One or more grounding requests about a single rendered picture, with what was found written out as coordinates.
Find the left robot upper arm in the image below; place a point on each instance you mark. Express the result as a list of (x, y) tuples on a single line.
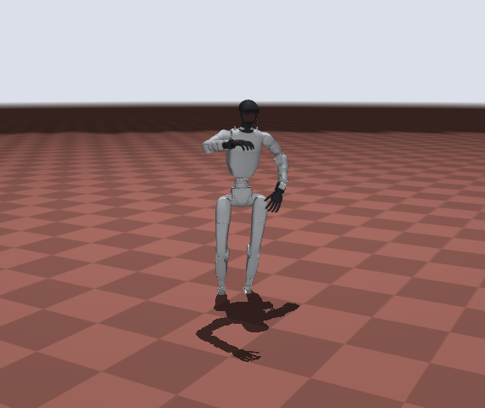
[(274, 147)]

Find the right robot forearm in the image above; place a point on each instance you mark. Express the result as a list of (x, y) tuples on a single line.
[(215, 145)]

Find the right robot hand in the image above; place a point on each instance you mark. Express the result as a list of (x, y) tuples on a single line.
[(231, 144)]

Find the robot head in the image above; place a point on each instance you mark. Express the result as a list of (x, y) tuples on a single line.
[(248, 107)]

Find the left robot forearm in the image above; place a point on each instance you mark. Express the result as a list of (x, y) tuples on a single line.
[(283, 173)]

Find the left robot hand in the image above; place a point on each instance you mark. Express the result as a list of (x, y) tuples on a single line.
[(276, 197)]

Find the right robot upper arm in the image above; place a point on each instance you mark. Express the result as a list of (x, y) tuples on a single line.
[(222, 135)]

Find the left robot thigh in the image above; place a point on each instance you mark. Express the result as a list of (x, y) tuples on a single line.
[(259, 214)]

